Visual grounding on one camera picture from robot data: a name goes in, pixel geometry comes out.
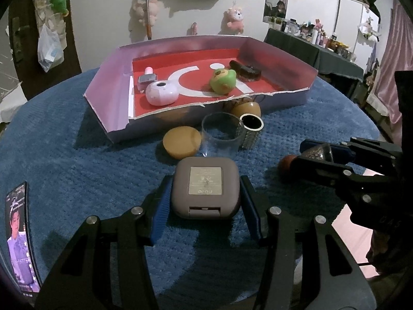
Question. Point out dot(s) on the smartphone with lit screen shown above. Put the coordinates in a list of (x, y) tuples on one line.
[(17, 239)]

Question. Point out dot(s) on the white pink round device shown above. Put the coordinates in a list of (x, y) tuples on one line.
[(162, 93)]

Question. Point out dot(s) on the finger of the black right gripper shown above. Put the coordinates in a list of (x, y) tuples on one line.
[(342, 178), (360, 151)]

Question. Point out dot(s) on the tan round cake half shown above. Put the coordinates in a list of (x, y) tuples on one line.
[(182, 142)]

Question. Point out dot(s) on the tan egg shaped object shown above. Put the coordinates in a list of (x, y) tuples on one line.
[(242, 108)]

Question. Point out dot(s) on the white refrigerator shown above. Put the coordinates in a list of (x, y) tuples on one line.
[(356, 26)]

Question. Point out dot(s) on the dark green covered side table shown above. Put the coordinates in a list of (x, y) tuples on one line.
[(323, 60)]

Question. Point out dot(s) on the green capybara squishy toy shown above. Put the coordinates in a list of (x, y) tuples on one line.
[(223, 81)]

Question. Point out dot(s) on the pink plush pig toy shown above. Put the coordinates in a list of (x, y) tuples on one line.
[(139, 8)]

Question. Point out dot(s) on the clear plastic cup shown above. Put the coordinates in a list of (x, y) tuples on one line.
[(222, 135)]

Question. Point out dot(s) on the orange grey mop handle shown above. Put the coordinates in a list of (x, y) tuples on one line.
[(148, 26)]

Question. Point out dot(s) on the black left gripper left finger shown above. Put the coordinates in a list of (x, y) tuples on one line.
[(104, 265)]

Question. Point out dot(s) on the white plastic bag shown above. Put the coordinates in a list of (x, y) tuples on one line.
[(50, 51)]

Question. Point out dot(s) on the black nail polish bottle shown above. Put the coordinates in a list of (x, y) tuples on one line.
[(246, 73)]

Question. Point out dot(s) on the pink red cardboard tray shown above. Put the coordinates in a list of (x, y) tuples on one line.
[(189, 62)]

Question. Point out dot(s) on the pink curtain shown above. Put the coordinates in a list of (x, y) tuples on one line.
[(397, 57)]

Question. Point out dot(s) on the dark brown round-capped bottle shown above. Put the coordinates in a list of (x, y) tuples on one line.
[(312, 159)]

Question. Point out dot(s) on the pink plush hamster toy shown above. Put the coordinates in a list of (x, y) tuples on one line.
[(235, 20)]

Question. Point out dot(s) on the grey square earbud case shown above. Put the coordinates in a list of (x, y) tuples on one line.
[(206, 188)]

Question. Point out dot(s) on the rhinestone black cylinder holder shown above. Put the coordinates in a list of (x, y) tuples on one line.
[(253, 125)]

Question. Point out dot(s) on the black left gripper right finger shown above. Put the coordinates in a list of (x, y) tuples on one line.
[(331, 278)]

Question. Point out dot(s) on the pink nail polish bottle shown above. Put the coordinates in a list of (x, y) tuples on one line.
[(146, 79)]

